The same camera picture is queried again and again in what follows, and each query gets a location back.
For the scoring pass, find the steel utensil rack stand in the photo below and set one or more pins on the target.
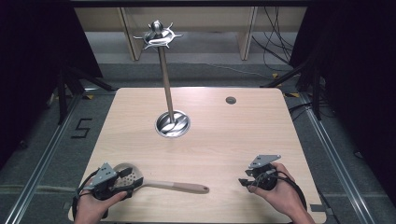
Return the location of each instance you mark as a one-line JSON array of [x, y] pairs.
[[166, 82]]

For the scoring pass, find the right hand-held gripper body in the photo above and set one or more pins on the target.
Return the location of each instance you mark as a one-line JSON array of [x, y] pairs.
[[264, 174]]

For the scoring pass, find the black tripod stand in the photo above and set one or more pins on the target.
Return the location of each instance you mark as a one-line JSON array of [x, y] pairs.
[[63, 93], [316, 90]]

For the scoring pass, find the black curtain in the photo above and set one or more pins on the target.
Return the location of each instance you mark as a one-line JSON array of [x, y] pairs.
[[358, 77], [34, 62]]

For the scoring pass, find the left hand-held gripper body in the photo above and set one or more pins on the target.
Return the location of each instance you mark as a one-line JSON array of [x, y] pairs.
[[104, 177]]

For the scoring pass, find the beige slotted spoon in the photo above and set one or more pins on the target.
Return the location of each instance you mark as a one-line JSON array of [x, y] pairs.
[[183, 186]]

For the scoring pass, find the metal floor rail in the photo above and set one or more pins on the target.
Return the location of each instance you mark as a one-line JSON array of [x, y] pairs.
[[336, 155], [40, 161]]

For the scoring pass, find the light wooden shelf unit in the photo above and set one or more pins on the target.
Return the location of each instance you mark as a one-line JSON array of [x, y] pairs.
[[186, 18]]

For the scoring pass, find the person's right hand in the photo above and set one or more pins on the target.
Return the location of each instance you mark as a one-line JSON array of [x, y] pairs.
[[285, 196]]

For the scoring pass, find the person's left hand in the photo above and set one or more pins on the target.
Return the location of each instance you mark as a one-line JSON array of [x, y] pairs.
[[90, 210]]

